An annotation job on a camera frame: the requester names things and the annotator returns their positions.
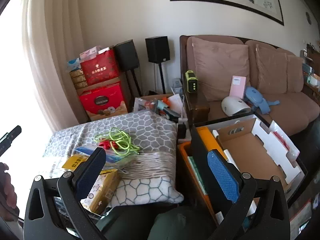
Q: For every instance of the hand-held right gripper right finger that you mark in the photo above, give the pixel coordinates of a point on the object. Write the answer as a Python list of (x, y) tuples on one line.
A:
[(221, 175)]

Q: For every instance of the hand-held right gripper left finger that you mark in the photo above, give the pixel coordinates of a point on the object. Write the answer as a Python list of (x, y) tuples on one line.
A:
[(90, 175)]

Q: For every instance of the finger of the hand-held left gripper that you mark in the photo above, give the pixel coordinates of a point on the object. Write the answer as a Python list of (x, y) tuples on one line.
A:
[(11, 137)]

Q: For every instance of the yellow packet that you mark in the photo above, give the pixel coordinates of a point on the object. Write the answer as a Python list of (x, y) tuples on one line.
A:
[(72, 163)]

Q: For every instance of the blue face mask pack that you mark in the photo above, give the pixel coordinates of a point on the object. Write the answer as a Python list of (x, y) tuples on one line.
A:
[(115, 158)]

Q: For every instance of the large cardboard box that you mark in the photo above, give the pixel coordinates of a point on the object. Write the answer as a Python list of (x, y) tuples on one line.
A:
[(250, 150)]

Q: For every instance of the person's left hand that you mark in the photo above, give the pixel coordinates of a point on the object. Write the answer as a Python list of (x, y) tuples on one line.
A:
[(10, 192)]

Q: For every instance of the white slim box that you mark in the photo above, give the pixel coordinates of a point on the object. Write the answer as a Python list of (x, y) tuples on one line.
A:
[(231, 158)]

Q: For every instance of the pale green book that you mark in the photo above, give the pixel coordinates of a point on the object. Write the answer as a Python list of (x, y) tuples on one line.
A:
[(196, 172)]

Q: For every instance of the orange box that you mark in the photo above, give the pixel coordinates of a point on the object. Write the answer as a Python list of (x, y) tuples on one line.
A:
[(207, 137)]

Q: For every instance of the orange plastic crate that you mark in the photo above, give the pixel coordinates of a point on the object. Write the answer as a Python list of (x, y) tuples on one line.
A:
[(183, 155)]

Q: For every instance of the white cardboard divider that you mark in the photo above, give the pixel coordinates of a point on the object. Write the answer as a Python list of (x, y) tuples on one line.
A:
[(272, 142)]

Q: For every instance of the white power strip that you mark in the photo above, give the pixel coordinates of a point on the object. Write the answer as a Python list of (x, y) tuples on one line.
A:
[(182, 120)]

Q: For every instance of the white dome lamp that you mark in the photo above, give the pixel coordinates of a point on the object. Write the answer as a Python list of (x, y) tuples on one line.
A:
[(233, 105)]

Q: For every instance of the red gift box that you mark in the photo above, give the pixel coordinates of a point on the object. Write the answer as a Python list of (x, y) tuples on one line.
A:
[(102, 102)]

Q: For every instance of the patterned grey blanket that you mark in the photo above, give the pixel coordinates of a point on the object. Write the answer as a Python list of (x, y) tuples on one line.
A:
[(155, 130)]

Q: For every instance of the white paper bag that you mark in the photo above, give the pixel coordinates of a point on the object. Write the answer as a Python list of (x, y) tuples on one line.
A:
[(176, 102)]

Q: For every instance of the brown sofa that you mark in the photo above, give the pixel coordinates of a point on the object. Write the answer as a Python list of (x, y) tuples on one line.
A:
[(287, 120)]

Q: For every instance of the gold tea box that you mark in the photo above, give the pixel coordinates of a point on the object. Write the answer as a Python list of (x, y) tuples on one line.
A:
[(77, 78), (76, 72), (80, 85)]

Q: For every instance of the pink flat box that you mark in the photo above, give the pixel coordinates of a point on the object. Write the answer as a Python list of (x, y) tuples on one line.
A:
[(237, 87)]

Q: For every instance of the orange bordered leaflet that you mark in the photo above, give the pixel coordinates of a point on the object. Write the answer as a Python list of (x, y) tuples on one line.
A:
[(301, 217)]

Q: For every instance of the beige curtain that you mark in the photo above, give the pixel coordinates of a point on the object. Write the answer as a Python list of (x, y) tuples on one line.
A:
[(50, 55)]

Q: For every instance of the teal glue gun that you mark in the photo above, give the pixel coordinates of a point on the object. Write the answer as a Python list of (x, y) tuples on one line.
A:
[(162, 105)]

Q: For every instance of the blue tissue pack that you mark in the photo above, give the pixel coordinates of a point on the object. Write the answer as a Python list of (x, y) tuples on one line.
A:
[(73, 64)]

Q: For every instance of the green portable radio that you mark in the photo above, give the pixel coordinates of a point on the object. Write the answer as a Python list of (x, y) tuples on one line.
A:
[(192, 82)]

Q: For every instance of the cardboard box of clutter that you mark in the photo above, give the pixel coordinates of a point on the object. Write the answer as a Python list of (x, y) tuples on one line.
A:
[(152, 97)]

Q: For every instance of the black speaker stand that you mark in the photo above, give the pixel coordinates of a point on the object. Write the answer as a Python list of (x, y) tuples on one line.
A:
[(162, 77), (133, 82)]

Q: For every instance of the large brown cushion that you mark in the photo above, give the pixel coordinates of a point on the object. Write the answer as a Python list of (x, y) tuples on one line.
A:
[(220, 67)]

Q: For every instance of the medium brown cushion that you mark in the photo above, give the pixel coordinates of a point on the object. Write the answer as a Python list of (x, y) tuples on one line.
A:
[(271, 70)]

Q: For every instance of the pink printed box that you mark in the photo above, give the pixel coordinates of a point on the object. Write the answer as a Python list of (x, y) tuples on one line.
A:
[(90, 51)]

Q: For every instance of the black speaker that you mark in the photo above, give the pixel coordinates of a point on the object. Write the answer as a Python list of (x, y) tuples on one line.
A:
[(126, 56), (157, 50)]

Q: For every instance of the narrow brown cushion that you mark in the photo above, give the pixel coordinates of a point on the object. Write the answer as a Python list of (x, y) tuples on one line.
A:
[(295, 75)]

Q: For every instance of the wooden shelf cabinet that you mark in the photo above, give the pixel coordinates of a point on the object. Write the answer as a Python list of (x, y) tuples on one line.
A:
[(312, 55)]

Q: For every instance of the wall clock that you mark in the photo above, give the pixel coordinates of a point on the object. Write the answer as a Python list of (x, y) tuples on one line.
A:
[(308, 18)]

